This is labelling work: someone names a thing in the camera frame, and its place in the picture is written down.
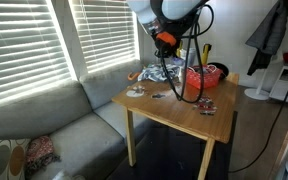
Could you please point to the wooden side table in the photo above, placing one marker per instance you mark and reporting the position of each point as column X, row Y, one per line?
column 180, row 110

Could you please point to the white round disc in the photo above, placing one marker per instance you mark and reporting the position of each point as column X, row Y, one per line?
column 133, row 94

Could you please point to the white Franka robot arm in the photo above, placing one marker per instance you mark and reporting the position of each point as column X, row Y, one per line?
column 160, row 10

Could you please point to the small dark wrapper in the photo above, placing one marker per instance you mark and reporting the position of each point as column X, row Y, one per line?
column 158, row 96

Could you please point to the small silver wrapper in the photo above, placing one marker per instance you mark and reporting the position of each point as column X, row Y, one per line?
column 138, row 89

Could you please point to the light wooden frame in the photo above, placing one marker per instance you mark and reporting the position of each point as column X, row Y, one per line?
column 284, row 154

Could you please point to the slim yellow bottle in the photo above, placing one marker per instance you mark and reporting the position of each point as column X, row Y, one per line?
column 179, row 49

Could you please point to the red plastic basket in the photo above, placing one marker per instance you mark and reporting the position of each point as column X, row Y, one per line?
column 204, row 76

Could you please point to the red black snack packet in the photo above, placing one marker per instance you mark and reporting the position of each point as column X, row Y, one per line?
column 204, row 104

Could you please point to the white plastic container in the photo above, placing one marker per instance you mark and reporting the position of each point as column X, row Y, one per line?
column 190, row 56

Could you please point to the circle patterned cushion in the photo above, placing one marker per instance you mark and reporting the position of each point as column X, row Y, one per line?
column 4, row 159

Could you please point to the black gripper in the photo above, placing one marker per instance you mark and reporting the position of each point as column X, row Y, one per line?
column 165, row 49

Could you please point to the narrow white window blind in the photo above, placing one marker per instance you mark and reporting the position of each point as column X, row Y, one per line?
column 105, row 31

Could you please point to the grey hanging jacket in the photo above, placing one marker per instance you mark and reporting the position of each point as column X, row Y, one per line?
column 271, row 31

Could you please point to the red patterned throw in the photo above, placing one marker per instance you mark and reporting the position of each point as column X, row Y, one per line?
column 40, row 153

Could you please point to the grey sofa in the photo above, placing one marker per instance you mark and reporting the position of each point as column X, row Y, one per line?
column 67, row 123

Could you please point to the wide white window blind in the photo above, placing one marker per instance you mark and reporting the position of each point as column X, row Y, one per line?
column 20, row 46

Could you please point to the black round object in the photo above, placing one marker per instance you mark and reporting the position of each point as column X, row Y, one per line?
column 221, row 68

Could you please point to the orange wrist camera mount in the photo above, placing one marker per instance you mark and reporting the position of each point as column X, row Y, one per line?
column 166, row 38

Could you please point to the blue white patterned cloth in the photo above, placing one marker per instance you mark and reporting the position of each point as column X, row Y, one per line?
column 157, row 72

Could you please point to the yellow black tool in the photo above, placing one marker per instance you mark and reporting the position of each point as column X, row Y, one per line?
column 205, row 52

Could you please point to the white coat stand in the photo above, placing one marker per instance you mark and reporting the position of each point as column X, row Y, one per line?
column 259, row 87

